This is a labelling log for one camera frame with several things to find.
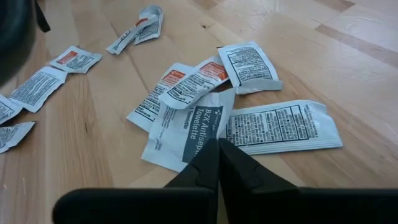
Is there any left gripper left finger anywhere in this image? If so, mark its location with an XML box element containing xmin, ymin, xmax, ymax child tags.
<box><xmin>52</xmin><ymin>139</ymin><xmax>220</xmax><ymax>224</ymax></box>

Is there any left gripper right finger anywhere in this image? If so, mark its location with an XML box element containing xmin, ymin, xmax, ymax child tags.
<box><xmin>219</xmin><ymin>139</ymin><xmax>398</xmax><ymax>224</ymax></box>

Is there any white packet with red print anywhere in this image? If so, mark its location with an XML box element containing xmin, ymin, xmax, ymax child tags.
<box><xmin>106</xmin><ymin>14</ymin><xmax>159</xmax><ymax>56</ymax></box>
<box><xmin>126</xmin><ymin>62</ymin><xmax>200</xmax><ymax>133</ymax></box>
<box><xmin>159</xmin><ymin>55</ymin><xmax>230</xmax><ymax>110</ymax></box>

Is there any square white printed packet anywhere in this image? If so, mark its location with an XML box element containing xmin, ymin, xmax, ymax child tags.
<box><xmin>133</xmin><ymin>4</ymin><xmax>164</xmax><ymax>46</ymax></box>
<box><xmin>49</xmin><ymin>45</ymin><xmax>103</xmax><ymax>75</ymax></box>
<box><xmin>0</xmin><ymin>95</ymin><xmax>23</xmax><ymax>125</ymax></box>
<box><xmin>217</xmin><ymin>41</ymin><xmax>284</xmax><ymax>95</ymax></box>
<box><xmin>8</xmin><ymin>66</ymin><xmax>68</xmax><ymax>113</ymax></box>
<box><xmin>0</xmin><ymin>121</ymin><xmax>37</xmax><ymax>154</ymax></box>
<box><xmin>141</xmin><ymin>88</ymin><xmax>236</xmax><ymax>173</ymax></box>
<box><xmin>222</xmin><ymin>99</ymin><xmax>343</xmax><ymax>156</ymax></box>

